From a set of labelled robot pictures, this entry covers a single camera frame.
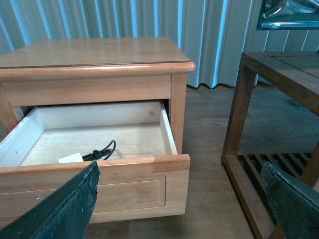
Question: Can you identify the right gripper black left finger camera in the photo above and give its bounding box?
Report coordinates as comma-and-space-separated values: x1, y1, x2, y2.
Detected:
0, 162, 100, 239

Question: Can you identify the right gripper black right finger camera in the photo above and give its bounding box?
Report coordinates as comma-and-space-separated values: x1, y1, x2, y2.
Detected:
261, 162, 319, 239

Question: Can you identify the white charger adapter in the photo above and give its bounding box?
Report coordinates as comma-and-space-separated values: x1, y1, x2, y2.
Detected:
58, 153, 84, 163

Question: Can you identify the black charger cable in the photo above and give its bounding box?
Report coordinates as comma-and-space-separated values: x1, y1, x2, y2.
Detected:
82, 139, 117, 162

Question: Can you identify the wooden drawer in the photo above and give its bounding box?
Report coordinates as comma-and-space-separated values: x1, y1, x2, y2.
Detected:
0, 101, 190, 227

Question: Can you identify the light wooden nightstand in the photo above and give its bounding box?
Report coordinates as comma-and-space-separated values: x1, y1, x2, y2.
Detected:
0, 36, 196, 155

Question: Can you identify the dark wooden side table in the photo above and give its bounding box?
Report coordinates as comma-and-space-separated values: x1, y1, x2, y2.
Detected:
221, 52, 319, 239

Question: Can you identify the pale pleated curtain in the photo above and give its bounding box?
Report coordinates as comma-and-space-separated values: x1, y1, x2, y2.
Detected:
0, 0, 319, 89

